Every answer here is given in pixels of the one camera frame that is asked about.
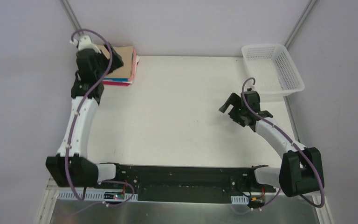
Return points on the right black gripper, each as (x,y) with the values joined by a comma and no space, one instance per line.
(234,109)

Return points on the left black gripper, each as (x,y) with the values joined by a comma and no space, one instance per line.
(109,58)

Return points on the beige t shirt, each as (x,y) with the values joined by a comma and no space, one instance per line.
(126,72)

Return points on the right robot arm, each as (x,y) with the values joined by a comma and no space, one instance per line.
(301,170)

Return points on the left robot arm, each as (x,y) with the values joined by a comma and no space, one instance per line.
(70,166)

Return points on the blue folded t shirt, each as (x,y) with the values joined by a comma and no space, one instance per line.
(121,80)

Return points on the pink folded t shirt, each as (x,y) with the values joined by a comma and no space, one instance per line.
(133,58)

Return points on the red folded t shirt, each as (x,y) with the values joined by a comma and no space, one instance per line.
(116,83)

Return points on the white plastic basket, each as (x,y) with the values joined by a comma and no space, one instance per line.
(273,68)

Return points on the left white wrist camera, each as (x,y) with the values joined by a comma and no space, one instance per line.
(85,42)

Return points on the left aluminium frame post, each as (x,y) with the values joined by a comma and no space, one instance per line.
(70,14)

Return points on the aluminium frame post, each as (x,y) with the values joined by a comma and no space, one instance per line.
(70,14)
(300,22)

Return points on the right aluminium frame post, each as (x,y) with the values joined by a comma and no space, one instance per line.
(300,22)

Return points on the right white cable duct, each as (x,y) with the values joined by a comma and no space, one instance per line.
(241,200)

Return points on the white cable duct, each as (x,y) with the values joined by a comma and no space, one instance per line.
(108,196)
(241,200)

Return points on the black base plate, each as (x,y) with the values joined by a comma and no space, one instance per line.
(187,184)

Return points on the left white cable duct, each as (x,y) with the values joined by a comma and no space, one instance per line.
(108,196)

